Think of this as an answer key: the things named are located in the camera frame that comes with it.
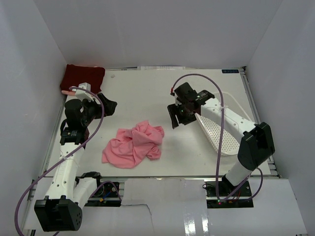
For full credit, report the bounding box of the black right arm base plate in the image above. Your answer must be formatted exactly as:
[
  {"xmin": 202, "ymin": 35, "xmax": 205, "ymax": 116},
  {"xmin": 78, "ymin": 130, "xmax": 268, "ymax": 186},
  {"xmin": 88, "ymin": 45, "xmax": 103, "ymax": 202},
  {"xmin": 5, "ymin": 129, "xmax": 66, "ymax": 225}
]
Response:
[{"xmin": 203, "ymin": 179, "xmax": 254, "ymax": 209}]

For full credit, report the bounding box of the blue table label sticker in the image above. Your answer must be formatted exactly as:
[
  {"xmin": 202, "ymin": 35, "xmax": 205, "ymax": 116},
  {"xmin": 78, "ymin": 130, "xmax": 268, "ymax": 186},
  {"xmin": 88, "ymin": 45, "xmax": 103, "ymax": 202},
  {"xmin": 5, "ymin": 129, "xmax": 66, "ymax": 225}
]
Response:
[{"xmin": 221, "ymin": 69, "xmax": 239, "ymax": 74}]

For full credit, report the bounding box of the white paper strip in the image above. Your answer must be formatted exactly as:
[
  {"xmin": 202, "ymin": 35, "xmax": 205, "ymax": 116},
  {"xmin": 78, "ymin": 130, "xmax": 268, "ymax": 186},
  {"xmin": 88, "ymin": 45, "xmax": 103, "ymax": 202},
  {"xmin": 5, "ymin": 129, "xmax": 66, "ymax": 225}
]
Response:
[{"xmin": 137, "ymin": 66, "xmax": 186, "ymax": 70}]

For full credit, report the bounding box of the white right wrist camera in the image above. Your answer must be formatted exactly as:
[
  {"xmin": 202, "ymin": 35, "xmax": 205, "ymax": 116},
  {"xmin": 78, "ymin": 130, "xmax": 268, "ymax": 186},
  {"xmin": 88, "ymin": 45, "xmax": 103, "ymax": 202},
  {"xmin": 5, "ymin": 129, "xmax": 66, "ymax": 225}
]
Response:
[{"xmin": 170, "ymin": 88, "xmax": 182, "ymax": 106}]

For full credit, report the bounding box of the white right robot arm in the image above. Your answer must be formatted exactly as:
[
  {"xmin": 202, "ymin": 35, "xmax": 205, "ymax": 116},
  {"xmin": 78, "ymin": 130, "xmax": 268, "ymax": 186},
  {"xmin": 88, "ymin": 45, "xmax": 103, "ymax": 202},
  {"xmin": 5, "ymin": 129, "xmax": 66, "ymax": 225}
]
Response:
[{"xmin": 167, "ymin": 82, "xmax": 275, "ymax": 189}]

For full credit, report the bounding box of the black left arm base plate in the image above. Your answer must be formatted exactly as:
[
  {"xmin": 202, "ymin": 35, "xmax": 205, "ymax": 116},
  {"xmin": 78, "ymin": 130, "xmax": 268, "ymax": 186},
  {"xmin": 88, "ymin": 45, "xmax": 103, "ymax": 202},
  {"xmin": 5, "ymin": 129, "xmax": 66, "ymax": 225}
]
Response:
[{"xmin": 85, "ymin": 182, "xmax": 124, "ymax": 207}]

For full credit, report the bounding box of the white perforated plastic basket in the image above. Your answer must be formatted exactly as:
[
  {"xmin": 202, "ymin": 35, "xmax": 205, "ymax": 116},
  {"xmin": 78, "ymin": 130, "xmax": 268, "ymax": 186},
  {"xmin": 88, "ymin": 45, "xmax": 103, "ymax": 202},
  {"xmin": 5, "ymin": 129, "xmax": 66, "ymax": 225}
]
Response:
[{"xmin": 195, "ymin": 92, "xmax": 252, "ymax": 156}]

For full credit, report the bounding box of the folded light pink t-shirt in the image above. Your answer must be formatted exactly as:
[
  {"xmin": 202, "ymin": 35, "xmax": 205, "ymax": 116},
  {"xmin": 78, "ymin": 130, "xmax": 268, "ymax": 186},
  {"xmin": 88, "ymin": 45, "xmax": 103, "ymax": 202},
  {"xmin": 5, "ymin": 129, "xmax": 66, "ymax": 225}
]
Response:
[{"xmin": 62, "ymin": 90, "xmax": 75, "ymax": 96}]

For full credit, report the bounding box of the folded dark red t-shirt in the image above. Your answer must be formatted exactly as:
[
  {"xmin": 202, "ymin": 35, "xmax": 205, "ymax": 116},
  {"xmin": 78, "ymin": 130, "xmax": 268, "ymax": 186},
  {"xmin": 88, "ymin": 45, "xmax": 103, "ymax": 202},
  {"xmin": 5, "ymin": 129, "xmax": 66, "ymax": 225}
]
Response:
[{"xmin": 60, "ymin": 64, "xmax": 105, "ymax": 94}]

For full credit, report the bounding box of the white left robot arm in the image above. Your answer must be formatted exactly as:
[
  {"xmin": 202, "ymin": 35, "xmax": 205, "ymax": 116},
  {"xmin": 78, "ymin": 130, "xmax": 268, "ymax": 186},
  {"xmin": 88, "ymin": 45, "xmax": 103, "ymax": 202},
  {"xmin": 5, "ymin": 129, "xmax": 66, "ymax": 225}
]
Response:
[{"xmin": 34, "ymin": 91, "xmax": 117, "ymax": 232}]

